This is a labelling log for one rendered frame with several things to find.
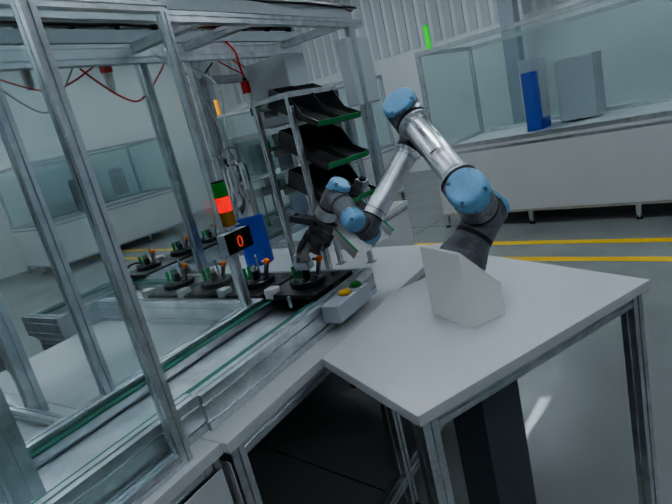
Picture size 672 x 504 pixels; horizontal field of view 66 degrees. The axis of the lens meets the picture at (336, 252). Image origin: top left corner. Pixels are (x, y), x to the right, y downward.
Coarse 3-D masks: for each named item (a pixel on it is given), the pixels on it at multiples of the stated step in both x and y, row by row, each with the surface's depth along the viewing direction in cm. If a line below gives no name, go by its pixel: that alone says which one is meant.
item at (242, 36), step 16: (160, 0) 206; (176, 0) 213; (192, 0) 220; (208, 0) 228; (224, 0) 236; (240, 0) 244; (304, 16) 286; (320, 16) 298; (336, 16) 312; (192, 32) 283; (240, 32) 314; (256, 32) 326; (272, 32) 339; (288, 32) 353
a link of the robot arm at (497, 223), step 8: (496, 192) 153; (504, 200) 153; (504, 208) 153; (496, 216) 150; (504, 216) 154; (464, 224) 154; (472, 224) 150; (480, 224) 150; (488, 224) 150; (496, 224) 152; (488, 232) 152; (496, 232) 154
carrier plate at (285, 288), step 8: (328, 272) 199; (336, 272) 196; (344, 272) 194; (288, 280) 201; (328, 280) 189; (336, 280) 187; (280, 288) 193; (288, 288) 191; (312, 288) 184; (320, 288) 182; (328, 288) 182; (280, 296) 185; (296, 296) 181; (304, 296) 179; (312, 296) 177; (320, 296) 178
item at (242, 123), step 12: (372, 108) 783; (228, 120) 825; (240, 120) 807; (252, 120) 790; (360, 120) 761; (384, 120) 806; (228, 132) 835; (240, 132) 817; (252, 132) 799; (360, 132) 761; (384, 132) 806; (360, 144) 760; (384, 144) 805; (228, 156) 855
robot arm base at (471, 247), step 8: (456, 232) 155; (464, 232) 153; (472, 232) 151; (480, 232) 151; (448, 240) 154; (456, 240) 152; (464, 240) 151; (472, 240) 151; (480, 240) 151; (488, 240) 152; (440, 248) 155; (448, 248) 151; (456, 248) 150; (464, 248) 150; (472, 248) 150; (480, 248) 150; (488, 248) 153; (472, 256) 149; (480, 256) 150; (480, 264) 150
